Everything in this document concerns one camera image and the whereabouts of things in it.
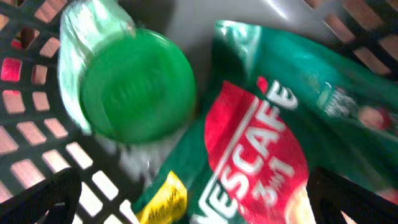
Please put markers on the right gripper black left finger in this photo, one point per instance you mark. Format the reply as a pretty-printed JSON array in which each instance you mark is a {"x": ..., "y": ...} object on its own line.
[{"x": 55, "y": 198}]

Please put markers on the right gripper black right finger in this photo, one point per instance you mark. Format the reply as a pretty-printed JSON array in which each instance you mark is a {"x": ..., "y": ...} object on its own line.
[{"x": 332, "y": 195}]

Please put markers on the green Nescafe coffee bag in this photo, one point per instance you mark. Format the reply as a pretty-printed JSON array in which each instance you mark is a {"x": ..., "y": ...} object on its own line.
[{"x": 278, "y": 106}]

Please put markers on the green lid glass jar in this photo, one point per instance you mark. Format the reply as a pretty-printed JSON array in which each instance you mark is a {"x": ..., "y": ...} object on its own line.
[{"x": 138, "y": 88}]

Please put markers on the orange San Remo spaghetti pack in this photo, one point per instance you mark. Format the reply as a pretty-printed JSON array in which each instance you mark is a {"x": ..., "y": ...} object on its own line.
[{"x": 16, "y": 61}]

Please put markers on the light teal snack packet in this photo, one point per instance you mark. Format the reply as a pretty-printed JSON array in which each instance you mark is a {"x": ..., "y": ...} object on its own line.
[{"x": 85, "y": 28}]

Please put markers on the grey plastic lattice basket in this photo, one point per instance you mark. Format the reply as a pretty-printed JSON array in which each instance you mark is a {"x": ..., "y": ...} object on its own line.
[{"x": 39, "y": 138}]

